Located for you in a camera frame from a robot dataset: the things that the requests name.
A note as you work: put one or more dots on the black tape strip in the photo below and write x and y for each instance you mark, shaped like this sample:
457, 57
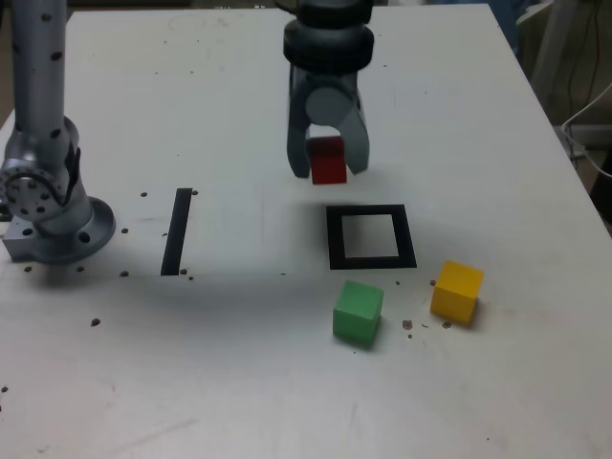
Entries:
176, 229

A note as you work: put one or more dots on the white metal frame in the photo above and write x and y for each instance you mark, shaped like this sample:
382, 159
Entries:
547, 43

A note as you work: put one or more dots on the yellow cube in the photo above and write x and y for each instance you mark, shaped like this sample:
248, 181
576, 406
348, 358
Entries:
454, 296

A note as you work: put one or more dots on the black tape square outline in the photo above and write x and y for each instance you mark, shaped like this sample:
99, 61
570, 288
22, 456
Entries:
334, 239

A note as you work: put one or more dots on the red cube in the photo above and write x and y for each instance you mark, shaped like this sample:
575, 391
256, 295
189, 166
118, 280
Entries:
327, 167

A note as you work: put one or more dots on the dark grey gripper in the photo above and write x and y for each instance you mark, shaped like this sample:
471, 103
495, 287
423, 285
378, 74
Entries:
325, 79

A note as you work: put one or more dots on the green cube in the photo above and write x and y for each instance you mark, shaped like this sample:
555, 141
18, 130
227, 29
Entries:
356, 320

